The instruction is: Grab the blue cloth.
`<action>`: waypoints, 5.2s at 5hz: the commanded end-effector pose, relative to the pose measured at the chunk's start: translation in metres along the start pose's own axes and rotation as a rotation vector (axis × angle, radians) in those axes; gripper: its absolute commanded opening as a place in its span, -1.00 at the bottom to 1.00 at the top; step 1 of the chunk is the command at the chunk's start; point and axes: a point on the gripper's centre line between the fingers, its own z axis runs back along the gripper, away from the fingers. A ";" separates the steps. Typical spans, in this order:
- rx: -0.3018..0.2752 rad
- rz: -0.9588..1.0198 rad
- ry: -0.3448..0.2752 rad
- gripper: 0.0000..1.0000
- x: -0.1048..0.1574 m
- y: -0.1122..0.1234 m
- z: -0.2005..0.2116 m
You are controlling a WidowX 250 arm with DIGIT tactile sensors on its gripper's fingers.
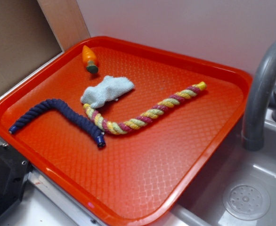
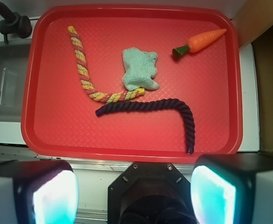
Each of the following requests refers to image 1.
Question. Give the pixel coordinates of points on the brown cardboard panel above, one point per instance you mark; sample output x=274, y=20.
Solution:
x=32, y=32

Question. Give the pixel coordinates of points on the orange toy carrot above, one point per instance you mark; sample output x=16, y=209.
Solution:
x=89, y=60

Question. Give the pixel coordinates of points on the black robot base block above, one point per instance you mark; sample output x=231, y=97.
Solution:
x=14, y=169

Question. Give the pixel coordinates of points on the grey sink faucet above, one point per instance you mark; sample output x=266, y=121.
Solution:
x=259, y=98

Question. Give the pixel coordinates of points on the grey toy sink basin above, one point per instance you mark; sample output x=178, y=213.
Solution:
x=235, y=187

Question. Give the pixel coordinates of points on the light blue cloth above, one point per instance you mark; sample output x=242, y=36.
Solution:
x=109, y=89

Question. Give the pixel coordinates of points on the red plastic tray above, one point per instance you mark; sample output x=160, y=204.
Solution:
x=135, y=178

